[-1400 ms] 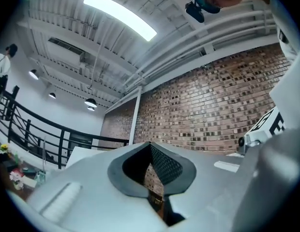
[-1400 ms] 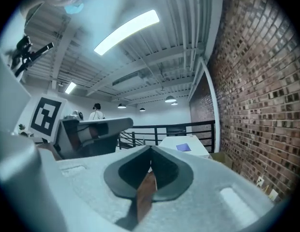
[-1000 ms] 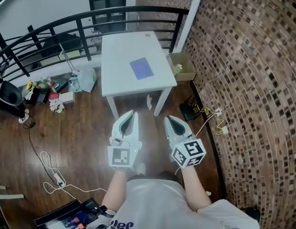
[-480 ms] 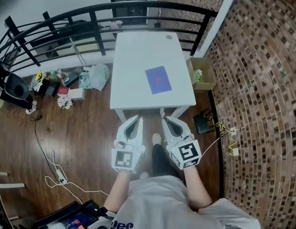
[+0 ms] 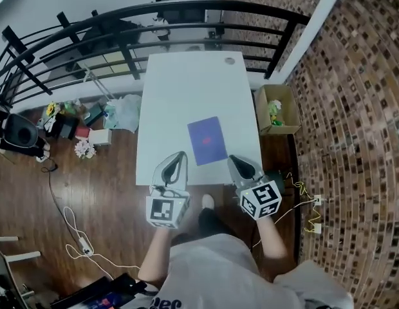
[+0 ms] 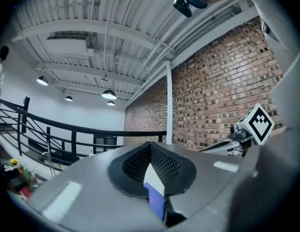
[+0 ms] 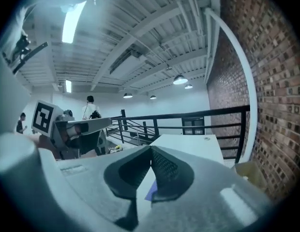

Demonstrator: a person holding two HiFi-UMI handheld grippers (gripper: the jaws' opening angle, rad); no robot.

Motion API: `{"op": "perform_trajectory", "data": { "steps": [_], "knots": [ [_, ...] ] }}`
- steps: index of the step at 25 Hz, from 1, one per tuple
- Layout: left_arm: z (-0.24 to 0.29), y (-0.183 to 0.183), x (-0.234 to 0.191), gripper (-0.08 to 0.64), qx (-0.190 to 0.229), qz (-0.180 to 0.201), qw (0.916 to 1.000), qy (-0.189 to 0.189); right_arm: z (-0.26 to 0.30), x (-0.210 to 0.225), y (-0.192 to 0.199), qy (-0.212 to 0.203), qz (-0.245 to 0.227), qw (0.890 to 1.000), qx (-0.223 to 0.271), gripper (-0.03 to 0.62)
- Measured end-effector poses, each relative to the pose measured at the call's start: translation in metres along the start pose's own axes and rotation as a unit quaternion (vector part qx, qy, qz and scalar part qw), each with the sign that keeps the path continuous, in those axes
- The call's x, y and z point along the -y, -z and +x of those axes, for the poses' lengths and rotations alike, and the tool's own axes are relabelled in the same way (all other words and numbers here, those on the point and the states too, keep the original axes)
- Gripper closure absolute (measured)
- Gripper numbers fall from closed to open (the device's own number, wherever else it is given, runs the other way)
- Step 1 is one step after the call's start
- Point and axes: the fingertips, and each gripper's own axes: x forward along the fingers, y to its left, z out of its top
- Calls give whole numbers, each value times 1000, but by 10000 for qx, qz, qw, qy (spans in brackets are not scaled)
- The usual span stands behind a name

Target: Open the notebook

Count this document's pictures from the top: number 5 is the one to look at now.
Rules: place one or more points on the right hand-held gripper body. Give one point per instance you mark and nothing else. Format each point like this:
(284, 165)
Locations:
(260, 200)

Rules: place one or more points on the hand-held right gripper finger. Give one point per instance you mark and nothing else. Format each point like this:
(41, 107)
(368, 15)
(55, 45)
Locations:
(255, 167)
(233, 172)

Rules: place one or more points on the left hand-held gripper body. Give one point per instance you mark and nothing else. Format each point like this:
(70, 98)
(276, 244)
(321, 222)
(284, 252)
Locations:
(164, 209)

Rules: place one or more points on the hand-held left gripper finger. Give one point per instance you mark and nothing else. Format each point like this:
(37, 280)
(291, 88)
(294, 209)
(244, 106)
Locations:
(184, 172)
(161, 167)

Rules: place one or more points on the person's right forearm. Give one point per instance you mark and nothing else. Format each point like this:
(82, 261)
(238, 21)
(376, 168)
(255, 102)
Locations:
(272, 243)

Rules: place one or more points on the person's left forearm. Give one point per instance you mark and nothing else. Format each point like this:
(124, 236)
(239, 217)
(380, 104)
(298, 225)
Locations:
(156, 256)

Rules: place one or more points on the person's white shoe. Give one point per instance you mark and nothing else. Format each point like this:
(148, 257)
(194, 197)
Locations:
(208, 201)

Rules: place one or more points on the person's black trouser leg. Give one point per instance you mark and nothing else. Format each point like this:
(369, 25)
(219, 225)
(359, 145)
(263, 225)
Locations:
(212, 220)

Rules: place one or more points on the green and white plush toy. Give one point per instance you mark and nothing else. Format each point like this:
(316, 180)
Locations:
(276, 111)

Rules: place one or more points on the white plastic bag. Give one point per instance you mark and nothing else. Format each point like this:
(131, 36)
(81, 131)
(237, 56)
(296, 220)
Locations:
(128, 111)

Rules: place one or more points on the white box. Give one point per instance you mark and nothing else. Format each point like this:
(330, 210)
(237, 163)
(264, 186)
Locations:
(101, 137)

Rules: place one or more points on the cardboard box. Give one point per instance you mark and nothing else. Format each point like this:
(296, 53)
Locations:
(293, 108)

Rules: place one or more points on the white flower bouquet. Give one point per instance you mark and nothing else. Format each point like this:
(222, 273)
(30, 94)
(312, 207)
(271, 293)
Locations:
(85, 148)

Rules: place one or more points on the red box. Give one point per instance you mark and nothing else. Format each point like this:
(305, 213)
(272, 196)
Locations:
(83, 133)

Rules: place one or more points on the black flat case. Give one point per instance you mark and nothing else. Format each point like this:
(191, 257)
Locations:
(94, 114)

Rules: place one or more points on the person's grey t-shirt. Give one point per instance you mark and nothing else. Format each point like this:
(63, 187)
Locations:
(218, 275)

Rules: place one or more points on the black electronic device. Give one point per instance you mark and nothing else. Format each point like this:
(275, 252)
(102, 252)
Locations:
(103, 293)

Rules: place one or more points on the white rod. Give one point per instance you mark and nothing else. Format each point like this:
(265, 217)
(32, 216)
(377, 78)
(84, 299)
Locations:
(99, 82)

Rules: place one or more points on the black box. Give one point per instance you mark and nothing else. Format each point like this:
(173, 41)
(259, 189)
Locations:
(62, 125)

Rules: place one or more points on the sunflower bouquet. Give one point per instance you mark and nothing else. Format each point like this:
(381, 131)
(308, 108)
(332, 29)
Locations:
(53, 108)

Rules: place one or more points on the black round speaker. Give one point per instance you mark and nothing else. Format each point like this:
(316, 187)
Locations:
(22, 132)

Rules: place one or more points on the pale wooden leg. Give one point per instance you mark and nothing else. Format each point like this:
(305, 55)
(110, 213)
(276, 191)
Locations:
(4, 239)
(24, 257)

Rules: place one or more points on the black metal railing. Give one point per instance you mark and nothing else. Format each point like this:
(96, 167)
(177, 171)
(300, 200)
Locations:
(186, 6)

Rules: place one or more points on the white wall socket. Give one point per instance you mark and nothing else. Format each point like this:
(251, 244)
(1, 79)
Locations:
(317, 199)
(317, 228)

